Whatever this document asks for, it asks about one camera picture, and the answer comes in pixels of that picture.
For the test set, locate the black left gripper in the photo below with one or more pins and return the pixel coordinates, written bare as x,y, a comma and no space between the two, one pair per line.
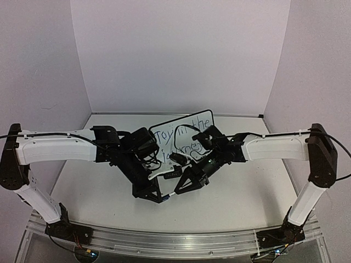
146,192

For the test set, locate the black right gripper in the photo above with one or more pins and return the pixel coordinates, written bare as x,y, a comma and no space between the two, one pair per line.
199,178

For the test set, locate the blue whiteboard marker pen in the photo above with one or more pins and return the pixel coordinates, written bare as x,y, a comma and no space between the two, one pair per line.
171,194

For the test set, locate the white whiteboard with black frame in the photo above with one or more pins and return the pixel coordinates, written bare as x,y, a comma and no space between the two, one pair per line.
176,135

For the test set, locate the blue marker cap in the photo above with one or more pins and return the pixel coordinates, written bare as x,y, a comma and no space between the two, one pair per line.
165,198

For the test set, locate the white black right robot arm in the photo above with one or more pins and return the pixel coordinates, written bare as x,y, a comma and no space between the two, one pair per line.
312,145

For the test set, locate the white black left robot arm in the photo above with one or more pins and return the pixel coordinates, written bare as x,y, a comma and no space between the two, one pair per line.
132,153

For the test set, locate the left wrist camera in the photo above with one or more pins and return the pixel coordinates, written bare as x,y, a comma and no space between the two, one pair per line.
167,173

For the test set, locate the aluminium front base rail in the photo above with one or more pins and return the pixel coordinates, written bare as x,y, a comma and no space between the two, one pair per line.
158,245

